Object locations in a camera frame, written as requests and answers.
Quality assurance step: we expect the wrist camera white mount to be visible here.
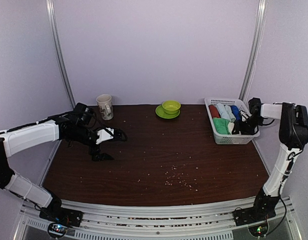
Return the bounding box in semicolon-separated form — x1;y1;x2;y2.
96;127;128;145
239;110;251;123

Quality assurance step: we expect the rolled light blue towel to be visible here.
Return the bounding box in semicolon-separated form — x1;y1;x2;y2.
215;103;236;123

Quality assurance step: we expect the white cream towel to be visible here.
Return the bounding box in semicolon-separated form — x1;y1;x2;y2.
227;122;239;135

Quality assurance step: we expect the aluminium front rail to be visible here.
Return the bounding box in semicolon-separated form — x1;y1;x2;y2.
12;197;302;240

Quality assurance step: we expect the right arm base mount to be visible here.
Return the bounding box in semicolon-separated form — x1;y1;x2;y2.
233;207;276;227

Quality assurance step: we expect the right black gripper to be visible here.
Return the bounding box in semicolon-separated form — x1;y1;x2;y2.
232;115;263;136

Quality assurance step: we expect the right aluminium frame post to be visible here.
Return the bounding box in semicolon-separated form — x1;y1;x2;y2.
239;0;267;102

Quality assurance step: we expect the green microfiber towel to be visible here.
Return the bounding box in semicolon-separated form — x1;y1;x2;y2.
213;117;230;135

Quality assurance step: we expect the aluminium frame post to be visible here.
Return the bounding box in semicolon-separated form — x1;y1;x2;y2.
239;0;267;102
46;0;76;108

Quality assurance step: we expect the left aluminium frame post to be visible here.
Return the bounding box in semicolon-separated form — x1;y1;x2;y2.
46;0;76;108

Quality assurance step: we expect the rolled red towel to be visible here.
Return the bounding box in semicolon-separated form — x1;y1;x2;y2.
208;105;221;118

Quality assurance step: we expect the green cup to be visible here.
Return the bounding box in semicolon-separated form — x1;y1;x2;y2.
162;100;181;114

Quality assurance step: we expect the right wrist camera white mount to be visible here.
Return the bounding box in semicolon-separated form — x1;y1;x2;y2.
239;110;251;123

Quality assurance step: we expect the patterned ceramic mug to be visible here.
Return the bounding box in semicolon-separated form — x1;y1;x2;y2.
96;94;114;121

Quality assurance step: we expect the white plastic basket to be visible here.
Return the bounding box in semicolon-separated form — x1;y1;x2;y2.
204;97;260;145

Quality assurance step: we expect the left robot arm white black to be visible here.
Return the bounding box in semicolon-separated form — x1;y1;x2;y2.
0;103;116;222

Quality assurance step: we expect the rolled dark blue towel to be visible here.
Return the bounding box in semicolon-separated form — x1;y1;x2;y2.
230;105;242;121

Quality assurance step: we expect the green saucer plate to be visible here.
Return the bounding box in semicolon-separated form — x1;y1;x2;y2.
155;105;180;120

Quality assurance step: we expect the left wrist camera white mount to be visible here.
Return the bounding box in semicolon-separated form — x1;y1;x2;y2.
96;127;128;145

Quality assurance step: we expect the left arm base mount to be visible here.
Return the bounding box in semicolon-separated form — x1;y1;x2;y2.
39;208;83;227

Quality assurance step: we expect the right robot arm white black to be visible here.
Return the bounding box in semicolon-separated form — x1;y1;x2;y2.
234;98;308;221

